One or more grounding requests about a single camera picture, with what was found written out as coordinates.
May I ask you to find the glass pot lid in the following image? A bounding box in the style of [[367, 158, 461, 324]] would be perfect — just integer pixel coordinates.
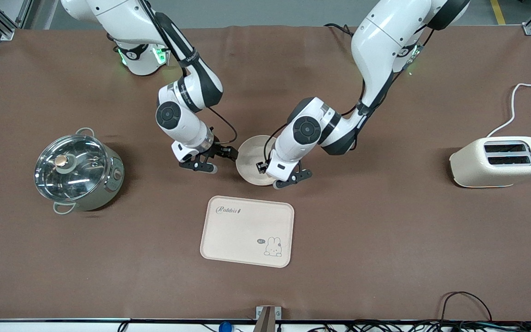
[[34, 134, 111, 202]]

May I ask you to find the black base cable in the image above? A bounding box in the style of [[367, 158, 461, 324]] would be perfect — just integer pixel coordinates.
[[324, 23, 356, 37]]

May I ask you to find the white toaster cable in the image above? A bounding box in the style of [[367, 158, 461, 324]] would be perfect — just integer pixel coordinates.
[[486, 81, 531, 138]]

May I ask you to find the cream rabbit print tray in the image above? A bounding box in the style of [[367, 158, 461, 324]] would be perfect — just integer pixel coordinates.
[[200, 196, 295, 268]]

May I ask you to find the round cream plate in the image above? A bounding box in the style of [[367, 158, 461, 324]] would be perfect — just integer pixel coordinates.
[[236, 135, 278, 186]]

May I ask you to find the black cable bundle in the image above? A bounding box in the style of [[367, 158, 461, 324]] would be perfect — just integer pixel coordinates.
[[307, 319, 531, 332]]

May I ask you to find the brown table cover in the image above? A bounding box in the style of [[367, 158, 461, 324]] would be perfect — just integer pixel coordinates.
[[0, 24, 531, 322]]

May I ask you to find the cream two-slot toaster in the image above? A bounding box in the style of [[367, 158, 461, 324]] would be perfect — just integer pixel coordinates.
[[449, 136, 531, 188]]

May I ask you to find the metal table edge bracket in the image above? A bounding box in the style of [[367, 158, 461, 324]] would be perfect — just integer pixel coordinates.
[[255, 306, 282, 332]]

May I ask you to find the black looped cable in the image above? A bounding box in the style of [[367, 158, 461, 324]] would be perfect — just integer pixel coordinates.
[[440, 291, 493, 323]]

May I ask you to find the pale green electric pot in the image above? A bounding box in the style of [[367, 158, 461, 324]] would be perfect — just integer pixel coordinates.
[[34, 128, 125, 215]]

